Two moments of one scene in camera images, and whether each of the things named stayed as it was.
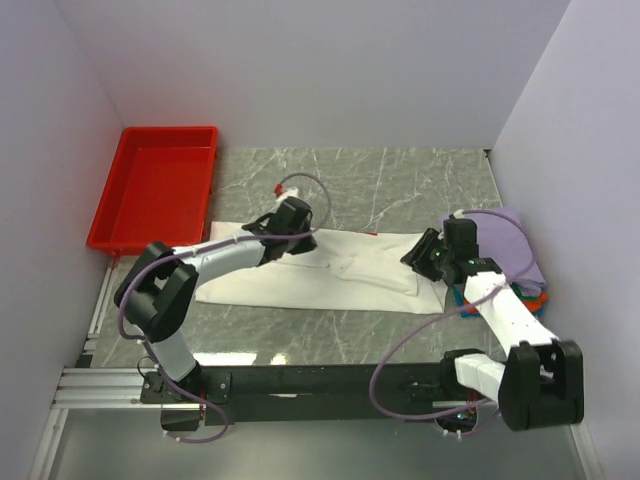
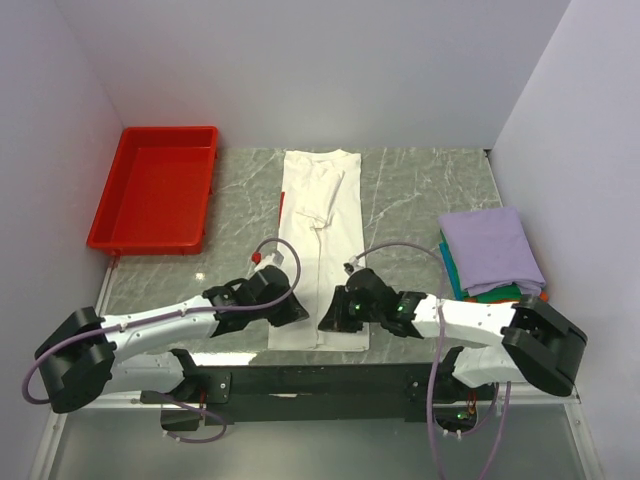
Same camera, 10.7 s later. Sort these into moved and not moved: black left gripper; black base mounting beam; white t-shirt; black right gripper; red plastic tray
Moved: white t-shirt; black right gripper; black left gripper
Not moved: black base mounting beam; red plastic tray
